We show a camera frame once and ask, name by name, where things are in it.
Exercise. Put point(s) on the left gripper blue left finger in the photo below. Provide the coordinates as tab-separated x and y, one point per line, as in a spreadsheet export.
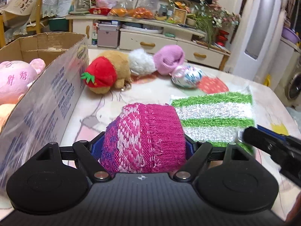
97	145

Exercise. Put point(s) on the white air conditioner tower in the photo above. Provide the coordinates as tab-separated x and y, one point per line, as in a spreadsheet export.
257	39

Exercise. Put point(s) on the purple fleece hat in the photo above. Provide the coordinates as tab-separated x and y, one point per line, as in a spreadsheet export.
168	58

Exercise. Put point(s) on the red stacked stand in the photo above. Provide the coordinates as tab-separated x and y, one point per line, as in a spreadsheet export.
222	38

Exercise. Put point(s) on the pink pig plush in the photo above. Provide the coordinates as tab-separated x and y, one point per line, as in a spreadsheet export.
16	78

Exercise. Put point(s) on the brown strawberry plush bear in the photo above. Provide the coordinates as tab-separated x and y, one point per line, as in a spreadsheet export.
109	70

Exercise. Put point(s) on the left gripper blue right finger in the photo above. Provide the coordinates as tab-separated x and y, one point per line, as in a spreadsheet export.
190	146

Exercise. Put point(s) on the purple basin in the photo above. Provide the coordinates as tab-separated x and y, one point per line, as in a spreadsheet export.
288	34

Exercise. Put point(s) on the green striped white cloth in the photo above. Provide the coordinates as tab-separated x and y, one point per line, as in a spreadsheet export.
217	118

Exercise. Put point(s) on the bag of oranges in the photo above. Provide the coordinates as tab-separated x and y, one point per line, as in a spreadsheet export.
145	9

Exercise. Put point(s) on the magenta knitted hat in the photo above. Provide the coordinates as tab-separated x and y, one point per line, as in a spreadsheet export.
144	138

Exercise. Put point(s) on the washing machine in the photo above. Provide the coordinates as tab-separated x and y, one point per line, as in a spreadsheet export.
288	88

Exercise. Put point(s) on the floral white knotted cloth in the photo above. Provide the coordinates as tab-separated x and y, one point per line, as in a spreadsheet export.
186	76

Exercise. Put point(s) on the wooden dining chair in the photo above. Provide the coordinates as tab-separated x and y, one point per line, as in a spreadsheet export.
18	15

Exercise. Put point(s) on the pink storage box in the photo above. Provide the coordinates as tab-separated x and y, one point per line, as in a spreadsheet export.
108	35

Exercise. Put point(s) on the cardboard box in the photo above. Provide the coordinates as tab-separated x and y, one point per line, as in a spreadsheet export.
44	111

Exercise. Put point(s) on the wooden picture frame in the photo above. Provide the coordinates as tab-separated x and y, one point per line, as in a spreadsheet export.
180	15

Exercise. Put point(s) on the potted flower plant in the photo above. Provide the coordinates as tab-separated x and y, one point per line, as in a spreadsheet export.
212	17

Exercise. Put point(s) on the cream TV cabinet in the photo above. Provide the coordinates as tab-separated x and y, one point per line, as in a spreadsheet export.
129	39

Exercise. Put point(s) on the white fluffy pompom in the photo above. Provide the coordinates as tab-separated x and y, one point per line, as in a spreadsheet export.
141	63

